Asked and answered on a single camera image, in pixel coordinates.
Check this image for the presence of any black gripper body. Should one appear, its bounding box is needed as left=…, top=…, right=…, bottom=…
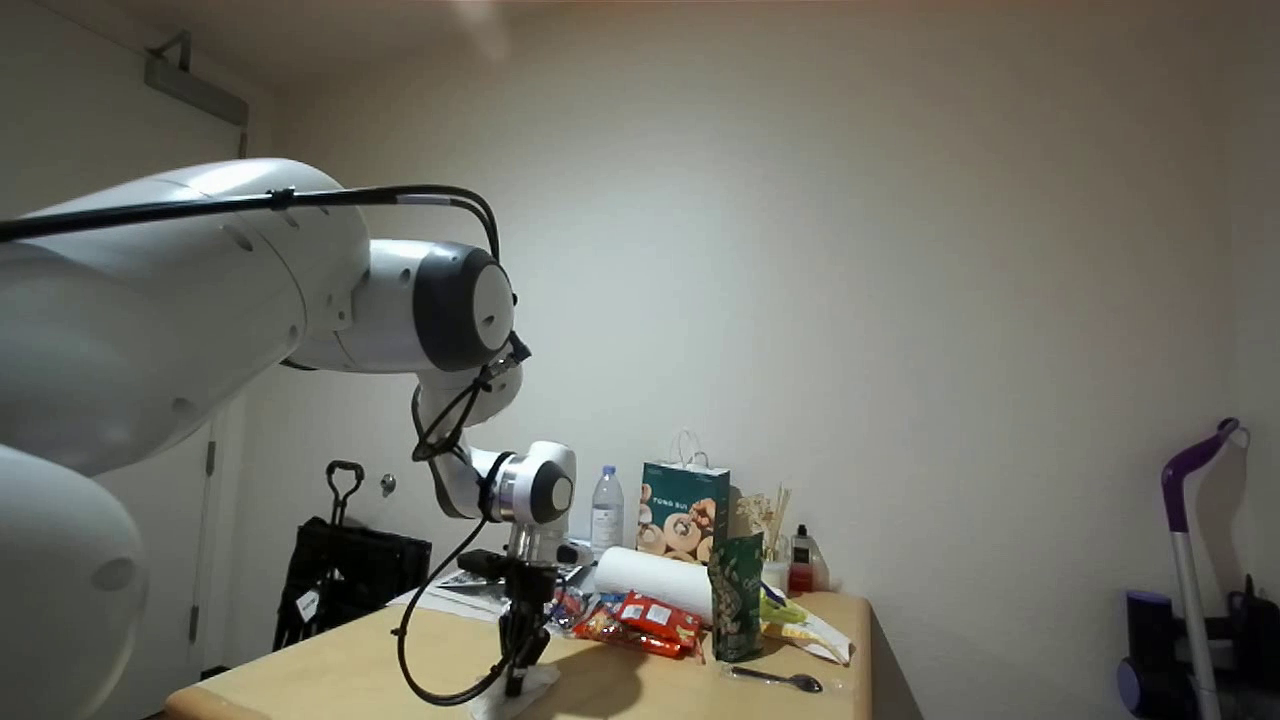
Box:
left=500, top=598, right=549, bottom=685

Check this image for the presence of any white cloth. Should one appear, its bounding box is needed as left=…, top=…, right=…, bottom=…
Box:
left=476, top=665, right=566, bottom=720

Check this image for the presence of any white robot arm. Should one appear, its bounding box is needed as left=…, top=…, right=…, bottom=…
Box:
left=0, top=157, right=576, bottom=720

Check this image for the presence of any clear plastic water bottle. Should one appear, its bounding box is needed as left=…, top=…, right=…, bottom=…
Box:
left=588, top=467, right=624, bottom=551

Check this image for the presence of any red snack packet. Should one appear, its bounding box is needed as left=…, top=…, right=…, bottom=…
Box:
left=574, top=593, right=704, bottom=658

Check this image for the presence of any white paper towel roll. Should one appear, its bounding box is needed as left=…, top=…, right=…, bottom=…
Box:
left=591, top=546, right=713, bottom=618

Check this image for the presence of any green doughnut paper bag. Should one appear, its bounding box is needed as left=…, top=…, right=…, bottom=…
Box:
left=636, top=464, right=734, bottom=562

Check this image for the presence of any wooden chopsticks bundle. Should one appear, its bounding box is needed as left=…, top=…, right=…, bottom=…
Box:
left=744, top=488, right=791, bottom=560

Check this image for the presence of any black spoon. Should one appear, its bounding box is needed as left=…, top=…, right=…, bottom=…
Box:
left=729, top=665, right=825, bottom=692

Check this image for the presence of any purple vacuum cleaner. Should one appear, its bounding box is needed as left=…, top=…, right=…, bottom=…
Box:
left=1118, top=417, right=1280, bottom=720

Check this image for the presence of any black bag with handle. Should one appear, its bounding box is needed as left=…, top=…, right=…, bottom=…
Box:
left=272, top=460, right=434, bottom=646

